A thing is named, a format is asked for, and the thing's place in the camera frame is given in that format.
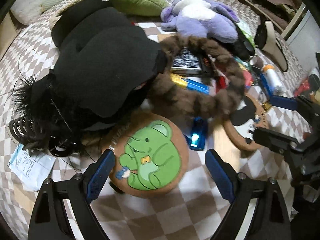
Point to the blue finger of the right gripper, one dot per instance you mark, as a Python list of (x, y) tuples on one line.
[(284, 102), (274, 141)]

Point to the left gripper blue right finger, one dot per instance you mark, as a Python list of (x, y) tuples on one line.
[(222, 174)]

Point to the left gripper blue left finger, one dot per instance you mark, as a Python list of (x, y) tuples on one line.
[(97, 174)]

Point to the checkered bed sheet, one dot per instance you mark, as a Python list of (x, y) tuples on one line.
[(193, 210)]

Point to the black lighter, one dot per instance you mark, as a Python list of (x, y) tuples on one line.
[(115, 188)]

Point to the gold lighter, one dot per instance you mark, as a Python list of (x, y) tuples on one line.
[(267, 106)]

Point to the blue metallic lighter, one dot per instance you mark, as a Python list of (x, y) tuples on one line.
[(265, 85)]

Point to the white thread spool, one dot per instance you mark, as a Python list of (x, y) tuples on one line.
[(273, 79)]

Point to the oval wooden board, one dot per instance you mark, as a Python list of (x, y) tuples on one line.
[(225, 148)]

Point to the clear plastic storage bin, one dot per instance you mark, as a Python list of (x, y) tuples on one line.
[(309, 86)]

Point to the panda cork coaster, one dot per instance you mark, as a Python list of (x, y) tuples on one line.
[(241, 124)]

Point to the colourful card box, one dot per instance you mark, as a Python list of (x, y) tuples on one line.
[(246, 72)]

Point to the blue lighter under coaster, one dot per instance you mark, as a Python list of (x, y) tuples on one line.
[(199, 132)]

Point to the green dinosaur cork coaster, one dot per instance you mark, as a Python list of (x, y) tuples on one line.
[(151, 154)]

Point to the brown hair claw clip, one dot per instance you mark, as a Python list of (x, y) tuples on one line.
[(22, 130)]

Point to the wooden wardrobe shelf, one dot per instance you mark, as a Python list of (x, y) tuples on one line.
[(285, 14)]

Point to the brown furry scrunchie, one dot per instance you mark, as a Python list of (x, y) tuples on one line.
[(164, 93)]

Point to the purple plush toy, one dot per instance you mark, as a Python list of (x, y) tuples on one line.
[(201, 18)]

